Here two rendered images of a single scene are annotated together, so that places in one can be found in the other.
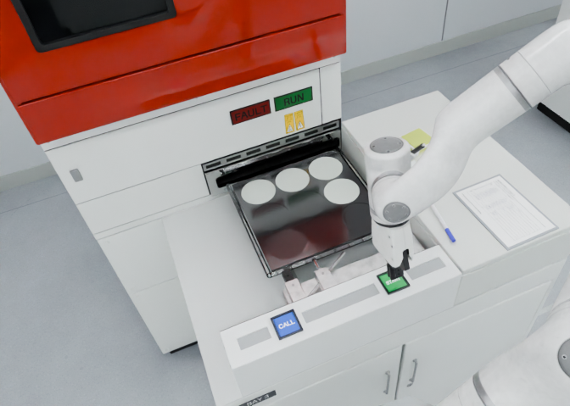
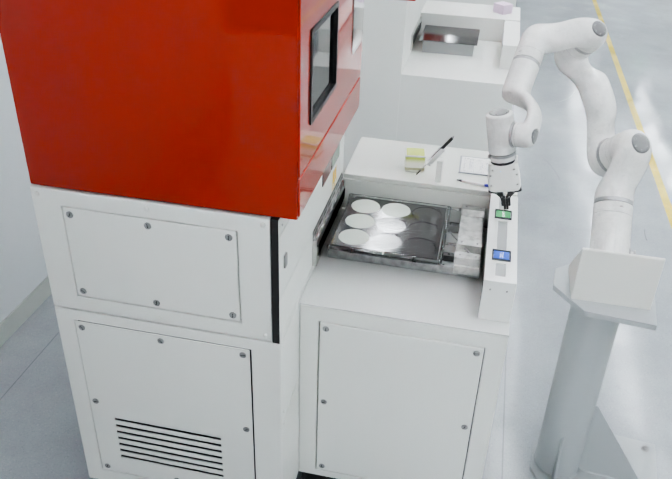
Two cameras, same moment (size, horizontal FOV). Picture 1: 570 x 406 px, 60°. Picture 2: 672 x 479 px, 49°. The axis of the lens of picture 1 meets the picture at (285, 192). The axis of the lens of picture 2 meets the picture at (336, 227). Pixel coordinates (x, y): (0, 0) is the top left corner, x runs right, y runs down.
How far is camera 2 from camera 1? 1.95 m
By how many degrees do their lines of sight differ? 50
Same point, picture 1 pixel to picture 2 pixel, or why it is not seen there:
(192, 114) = not seen: hidden behind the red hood
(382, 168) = (509, 121)
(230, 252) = (379, 284)
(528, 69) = (536, 50)
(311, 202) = (392, 223)
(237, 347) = (502, 277)
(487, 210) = (483, 170)
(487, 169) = (452, 156)
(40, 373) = not seen: outside the picture
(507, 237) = not seen: hidden behind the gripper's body
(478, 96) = (524, 69)
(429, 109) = (376, 146)
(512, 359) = (613, 172)
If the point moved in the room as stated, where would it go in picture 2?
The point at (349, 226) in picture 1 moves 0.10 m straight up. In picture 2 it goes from (431, 220) to (434, 195)
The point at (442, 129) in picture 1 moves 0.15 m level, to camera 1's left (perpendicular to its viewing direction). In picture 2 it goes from (522, 89) to (508, 104)
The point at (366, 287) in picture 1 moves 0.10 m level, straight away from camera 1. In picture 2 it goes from (498, 224) to (472, 213)
